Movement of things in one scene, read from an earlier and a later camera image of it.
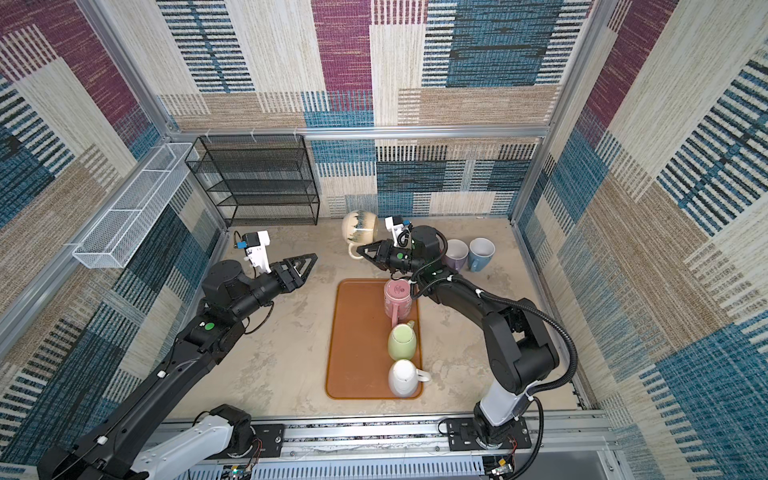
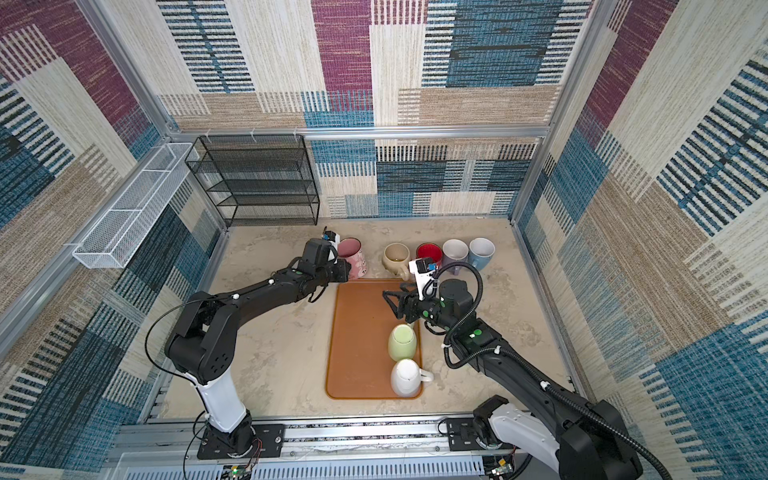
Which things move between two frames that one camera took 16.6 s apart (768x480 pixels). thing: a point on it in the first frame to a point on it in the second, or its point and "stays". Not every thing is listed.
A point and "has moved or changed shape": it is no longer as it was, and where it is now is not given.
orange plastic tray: x=357 y=354 stays
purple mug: x=456 y=254 stays
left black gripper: x=291 y=280 to x=343 y=272
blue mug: x=480 y=253 stays
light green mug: x=402 y=341 stays
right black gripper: x=382 y=258 to x=405 y=300
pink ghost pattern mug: x=397 y=300 has moved or changed shape
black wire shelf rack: x=258 y=180 stays
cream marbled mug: x=359 y=228 has moved or changed shape
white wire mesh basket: x=118 y=235 stays
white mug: x=403 y=378 stays
